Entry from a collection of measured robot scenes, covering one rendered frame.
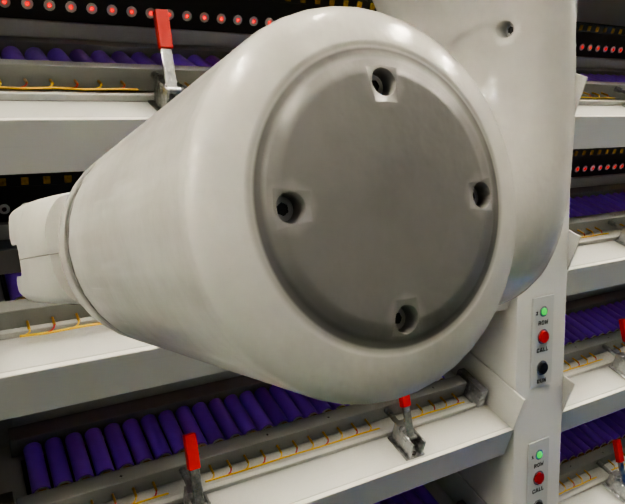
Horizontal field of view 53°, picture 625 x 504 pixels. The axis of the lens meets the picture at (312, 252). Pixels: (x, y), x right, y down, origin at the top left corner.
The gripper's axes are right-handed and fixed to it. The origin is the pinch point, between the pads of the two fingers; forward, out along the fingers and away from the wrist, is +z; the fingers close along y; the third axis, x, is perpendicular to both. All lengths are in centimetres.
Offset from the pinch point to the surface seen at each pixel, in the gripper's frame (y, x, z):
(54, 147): -0.5, -9.0, 11.8
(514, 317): -53, 14, 15
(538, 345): -57, 18, 15
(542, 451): -59, 33, 17
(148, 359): -6.5, 9.7, 14.5
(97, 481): -2.3, 22.1, 23.5
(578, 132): -65, -9, 11
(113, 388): -3.4, 11.9, 15.7
